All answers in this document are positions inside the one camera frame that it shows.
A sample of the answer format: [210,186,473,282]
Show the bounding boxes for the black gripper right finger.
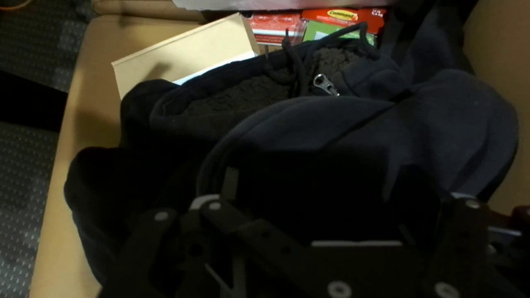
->
[387,166,530,298]

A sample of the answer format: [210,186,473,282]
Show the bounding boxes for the tan leather sofa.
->
[29,0,530,298]

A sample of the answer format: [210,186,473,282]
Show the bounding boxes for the black hooded cloth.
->
[62,0,519,298]

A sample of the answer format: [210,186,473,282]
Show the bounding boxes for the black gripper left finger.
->
[97,165,354,298]

